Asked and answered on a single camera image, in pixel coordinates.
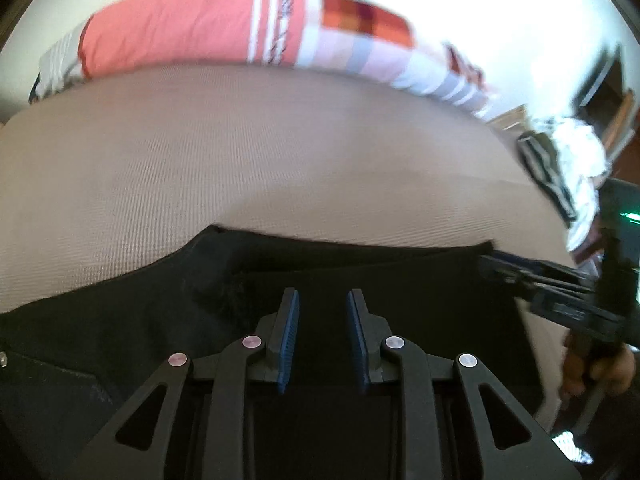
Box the beige bed mat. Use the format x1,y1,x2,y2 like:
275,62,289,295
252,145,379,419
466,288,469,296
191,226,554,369
0,62,581,416

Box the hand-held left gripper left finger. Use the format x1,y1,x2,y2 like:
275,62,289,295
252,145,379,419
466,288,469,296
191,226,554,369
70,287,301,480

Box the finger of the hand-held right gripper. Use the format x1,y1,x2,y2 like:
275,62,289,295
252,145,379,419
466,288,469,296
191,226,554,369
479,253,593,282
492,269,598,302

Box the person's right hand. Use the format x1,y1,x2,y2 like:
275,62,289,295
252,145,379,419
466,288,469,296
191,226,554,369
561,332,637,397

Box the white patterned object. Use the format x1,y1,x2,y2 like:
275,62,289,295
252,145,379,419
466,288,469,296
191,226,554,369
550,430,596,466

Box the green striped garment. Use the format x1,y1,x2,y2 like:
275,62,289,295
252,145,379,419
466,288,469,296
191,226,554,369
516,131,582,226

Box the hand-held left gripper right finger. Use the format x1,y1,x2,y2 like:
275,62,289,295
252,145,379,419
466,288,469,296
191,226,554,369
347,289,583,480

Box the orange checked bolster pillow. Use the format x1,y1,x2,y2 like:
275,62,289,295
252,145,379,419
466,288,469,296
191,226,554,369
29,0,501,121

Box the black pants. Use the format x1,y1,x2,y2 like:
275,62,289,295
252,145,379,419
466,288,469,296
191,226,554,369
0,225,546,480

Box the dark wooden cabinet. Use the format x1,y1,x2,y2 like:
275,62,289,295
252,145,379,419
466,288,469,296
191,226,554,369
574,44,640,161

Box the white printed cloth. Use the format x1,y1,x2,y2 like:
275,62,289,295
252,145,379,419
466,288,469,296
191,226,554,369
530,115,612,253

